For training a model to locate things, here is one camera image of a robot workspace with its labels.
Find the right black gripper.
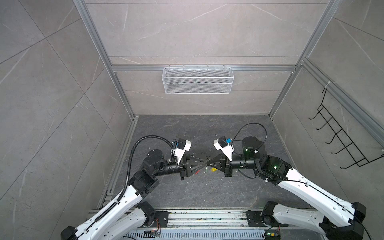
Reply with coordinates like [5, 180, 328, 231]
[206, 152, 260, 177]

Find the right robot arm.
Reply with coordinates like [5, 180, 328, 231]
[207, 137, 367, 240]

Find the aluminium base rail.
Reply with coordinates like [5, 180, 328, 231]
[122, 209, 325, 240]

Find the right black camera cable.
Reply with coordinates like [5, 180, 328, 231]
[232, 122, 268, 151]

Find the white wire mesh basket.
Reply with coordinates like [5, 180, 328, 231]
[162, 67, 235, 95]

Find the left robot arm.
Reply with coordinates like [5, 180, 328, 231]
[61, 150, 206, 240]

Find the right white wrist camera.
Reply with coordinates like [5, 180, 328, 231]
[214, 136, 234, 162]

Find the left black corrugated cable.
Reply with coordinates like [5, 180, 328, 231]
[92, 135, 175, 223]

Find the black wire hook rack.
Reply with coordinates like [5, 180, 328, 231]
[308, 88, 384, 170]

